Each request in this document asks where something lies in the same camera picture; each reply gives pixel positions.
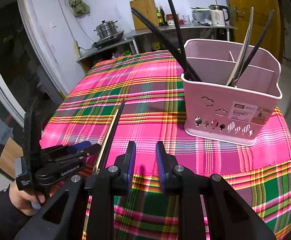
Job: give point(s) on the stainless steel steamer pot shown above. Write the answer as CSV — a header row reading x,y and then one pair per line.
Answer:
x,y
106,29

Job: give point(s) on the white electric kettle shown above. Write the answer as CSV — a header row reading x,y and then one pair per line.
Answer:
x,y
219,14

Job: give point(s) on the induction cooktop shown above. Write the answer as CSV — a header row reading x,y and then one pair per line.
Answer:
x,y
108,40

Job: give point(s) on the dark sauce bottle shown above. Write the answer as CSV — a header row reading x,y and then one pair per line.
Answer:
x,y
163,15

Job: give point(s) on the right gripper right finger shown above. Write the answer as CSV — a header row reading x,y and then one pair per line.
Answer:
x,y
177,180

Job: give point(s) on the low metal side shelf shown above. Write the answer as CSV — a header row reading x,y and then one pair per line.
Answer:
x,y
94,55

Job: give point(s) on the cream wooden chopstick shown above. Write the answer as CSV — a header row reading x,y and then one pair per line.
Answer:
x,y
233,78

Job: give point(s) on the pink plastic utensil holder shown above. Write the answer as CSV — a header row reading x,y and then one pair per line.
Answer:
x,y
224,113

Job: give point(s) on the person's left hand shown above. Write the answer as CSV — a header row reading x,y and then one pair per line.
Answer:
x,y
23,200

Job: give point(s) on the metal kitchen shelf table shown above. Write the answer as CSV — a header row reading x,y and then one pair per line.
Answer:
x,y
142,39

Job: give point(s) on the red lidded jar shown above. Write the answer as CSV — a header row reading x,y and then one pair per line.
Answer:
x,y
170,19

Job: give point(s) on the wooden cutting board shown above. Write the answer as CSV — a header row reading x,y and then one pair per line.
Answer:
x,y
148,9

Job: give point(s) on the yellow wooden door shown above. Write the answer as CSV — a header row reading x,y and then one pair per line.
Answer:
x,y
240,15

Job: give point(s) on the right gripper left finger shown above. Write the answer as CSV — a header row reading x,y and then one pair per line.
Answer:
x,y
115,180

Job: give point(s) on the pink plaid tablecloth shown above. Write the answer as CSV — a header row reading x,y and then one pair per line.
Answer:
x,y
150,86

